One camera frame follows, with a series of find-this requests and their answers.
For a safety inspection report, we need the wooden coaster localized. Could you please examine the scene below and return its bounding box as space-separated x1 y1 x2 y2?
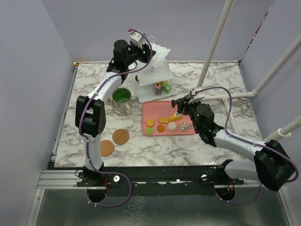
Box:
112 129 129 145
101 140 114 157

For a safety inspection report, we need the yellow cheese wedge cake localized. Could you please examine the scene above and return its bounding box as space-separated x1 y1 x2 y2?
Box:
170 111 183 122

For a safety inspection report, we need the aluminium mounting rail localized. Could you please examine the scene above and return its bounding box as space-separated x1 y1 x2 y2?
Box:
38 165 259 189

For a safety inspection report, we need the orange round cookie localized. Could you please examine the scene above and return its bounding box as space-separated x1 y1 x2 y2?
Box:
145 119 155 127

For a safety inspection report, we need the wooden coaster lower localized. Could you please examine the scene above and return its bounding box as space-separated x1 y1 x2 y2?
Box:
101 140 114 157

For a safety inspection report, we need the square yellow biscuit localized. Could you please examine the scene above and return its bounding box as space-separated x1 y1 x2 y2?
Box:
158 117 169 124

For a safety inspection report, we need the purple cable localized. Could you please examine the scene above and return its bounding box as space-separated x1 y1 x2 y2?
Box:
192 86 298 205
78 28 153 208

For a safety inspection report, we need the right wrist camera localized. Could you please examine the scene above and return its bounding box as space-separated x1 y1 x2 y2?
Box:
189 87 206 104

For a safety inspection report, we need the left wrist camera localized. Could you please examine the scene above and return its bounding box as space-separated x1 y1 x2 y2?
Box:
130 32 144 49

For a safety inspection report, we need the green macaron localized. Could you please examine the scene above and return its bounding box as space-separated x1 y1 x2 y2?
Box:
145 127 154 135

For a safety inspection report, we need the sprinkled white cake slice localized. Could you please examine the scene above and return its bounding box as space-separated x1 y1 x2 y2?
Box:
180 122 192 131

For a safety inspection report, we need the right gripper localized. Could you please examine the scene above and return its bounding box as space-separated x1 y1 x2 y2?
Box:
177 97 202 131

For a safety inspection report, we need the dark strawberry cake slice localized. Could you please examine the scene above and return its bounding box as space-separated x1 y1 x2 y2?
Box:
155 84 162 96

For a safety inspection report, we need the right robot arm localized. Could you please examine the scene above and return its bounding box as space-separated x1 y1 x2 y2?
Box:
171 95 299 191

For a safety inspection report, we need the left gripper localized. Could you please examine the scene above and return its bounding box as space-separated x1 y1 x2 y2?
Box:
124 41 155 66

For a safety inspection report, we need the green cake piece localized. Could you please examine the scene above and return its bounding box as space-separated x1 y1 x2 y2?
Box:
161 83 172 93

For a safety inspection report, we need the white three-tier cake stand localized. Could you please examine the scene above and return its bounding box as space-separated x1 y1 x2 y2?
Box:
129 36 178 103

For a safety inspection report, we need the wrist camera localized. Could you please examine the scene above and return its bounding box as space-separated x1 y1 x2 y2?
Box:
189 87 206 104
130 32 144 49

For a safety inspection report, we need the wooden coaster upper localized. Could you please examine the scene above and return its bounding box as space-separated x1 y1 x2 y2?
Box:
112 129 129 145

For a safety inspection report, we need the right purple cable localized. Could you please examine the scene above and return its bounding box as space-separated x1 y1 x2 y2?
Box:
192 86 298 205

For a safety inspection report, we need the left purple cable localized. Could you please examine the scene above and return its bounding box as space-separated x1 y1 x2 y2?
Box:
78 28 153 208

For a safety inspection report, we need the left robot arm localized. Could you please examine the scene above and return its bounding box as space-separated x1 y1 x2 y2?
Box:
75 40 156 186

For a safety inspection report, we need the green-inside ceramic mug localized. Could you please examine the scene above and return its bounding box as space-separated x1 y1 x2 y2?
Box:
112 88 132 115

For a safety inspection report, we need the white round cake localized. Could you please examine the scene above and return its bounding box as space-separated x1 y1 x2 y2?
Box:
167 122 177 132

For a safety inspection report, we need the pink serving tray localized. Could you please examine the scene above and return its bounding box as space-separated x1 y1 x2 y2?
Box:
142 100 195 136

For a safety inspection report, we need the white pvc pipe frame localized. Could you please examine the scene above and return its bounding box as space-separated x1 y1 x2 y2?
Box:
192 0 301 142

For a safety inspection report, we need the brown round cookie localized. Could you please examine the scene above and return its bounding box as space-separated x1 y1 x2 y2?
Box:
157 125 165 133

